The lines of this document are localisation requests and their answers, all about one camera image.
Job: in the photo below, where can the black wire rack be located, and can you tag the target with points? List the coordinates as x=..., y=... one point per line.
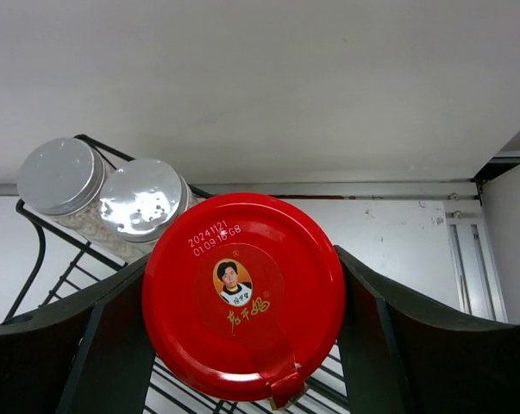
x=91, y=264

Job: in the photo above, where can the blue label spice jar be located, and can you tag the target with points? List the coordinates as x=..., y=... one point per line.
x=140, y=200

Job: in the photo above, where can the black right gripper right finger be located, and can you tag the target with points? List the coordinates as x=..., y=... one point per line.
x=403, y=352

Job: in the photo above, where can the red lid sauce jar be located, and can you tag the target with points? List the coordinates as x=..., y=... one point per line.
x=243, y=298

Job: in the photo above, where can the silver lid spice jar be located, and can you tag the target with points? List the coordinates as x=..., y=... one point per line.
x=62, y=179

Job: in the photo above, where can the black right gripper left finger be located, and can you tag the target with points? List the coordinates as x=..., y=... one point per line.
x=86, y=353

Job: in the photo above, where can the aluminium side rail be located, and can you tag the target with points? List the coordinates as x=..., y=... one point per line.
x=431, y=236

